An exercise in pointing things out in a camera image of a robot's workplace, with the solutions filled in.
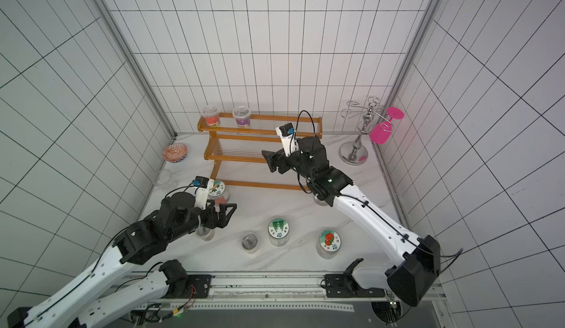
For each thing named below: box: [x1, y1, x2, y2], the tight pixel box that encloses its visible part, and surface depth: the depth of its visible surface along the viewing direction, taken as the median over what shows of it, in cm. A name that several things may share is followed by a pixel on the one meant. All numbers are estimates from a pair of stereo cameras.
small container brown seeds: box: [241, 232, 259, 254], surface depth 79 cm
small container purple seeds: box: [232, 105, 251, 128], surface depth 83 cm
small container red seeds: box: [201, 105, 220, 128], surface depth 83 cm
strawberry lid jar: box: [315, 229, 343, 259], surface depth 77 cm
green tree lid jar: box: [267, 217, 290, 248], surface depth 79 cm
